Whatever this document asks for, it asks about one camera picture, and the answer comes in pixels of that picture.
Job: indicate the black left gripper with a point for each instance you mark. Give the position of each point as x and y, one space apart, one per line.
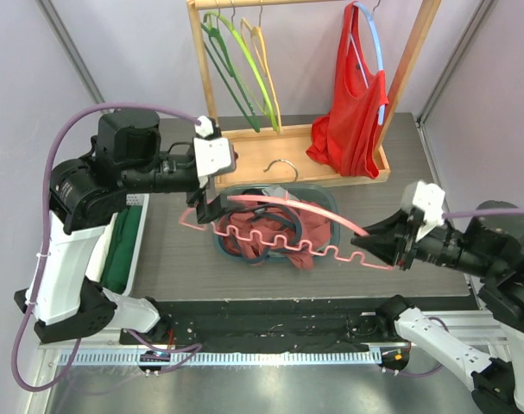
207 211

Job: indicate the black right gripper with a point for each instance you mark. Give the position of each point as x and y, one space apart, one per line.
403 243

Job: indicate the pink hanger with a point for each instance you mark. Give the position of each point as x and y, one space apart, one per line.
330 251

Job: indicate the pink tank top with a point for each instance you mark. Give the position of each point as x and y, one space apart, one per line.
256 229

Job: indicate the red tank top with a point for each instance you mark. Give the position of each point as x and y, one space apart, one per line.
345 138

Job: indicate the light blue hanger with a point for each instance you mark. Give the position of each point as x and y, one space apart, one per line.
369 17

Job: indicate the dark green hanger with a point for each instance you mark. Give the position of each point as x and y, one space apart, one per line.
220 57

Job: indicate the lime green hanger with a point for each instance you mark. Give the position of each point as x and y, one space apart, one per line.
249 60

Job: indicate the yellow hanger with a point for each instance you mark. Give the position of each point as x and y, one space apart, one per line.
255 42

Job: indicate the grey tank top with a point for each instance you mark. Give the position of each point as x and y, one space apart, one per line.
278 191

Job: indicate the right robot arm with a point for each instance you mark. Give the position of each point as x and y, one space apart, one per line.
487 243

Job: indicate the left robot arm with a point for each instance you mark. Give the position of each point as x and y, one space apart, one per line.
82 195

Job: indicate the teal plastic tub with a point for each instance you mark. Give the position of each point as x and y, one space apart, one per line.
304 192

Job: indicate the wooden clothes rack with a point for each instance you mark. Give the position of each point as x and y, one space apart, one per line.
260 149

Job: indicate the green folded cloth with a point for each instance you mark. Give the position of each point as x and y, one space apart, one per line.
122 244

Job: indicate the white plastic basket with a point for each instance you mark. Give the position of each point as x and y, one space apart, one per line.
143 201

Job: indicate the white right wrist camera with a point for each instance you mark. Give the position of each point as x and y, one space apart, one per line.
429 200

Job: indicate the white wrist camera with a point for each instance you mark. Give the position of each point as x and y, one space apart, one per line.
214 154
429 200

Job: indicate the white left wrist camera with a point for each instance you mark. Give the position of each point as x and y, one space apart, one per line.
214 154

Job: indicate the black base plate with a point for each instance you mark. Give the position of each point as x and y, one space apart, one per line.
275 326

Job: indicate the white slotted cable duct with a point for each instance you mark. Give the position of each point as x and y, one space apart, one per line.
150 358

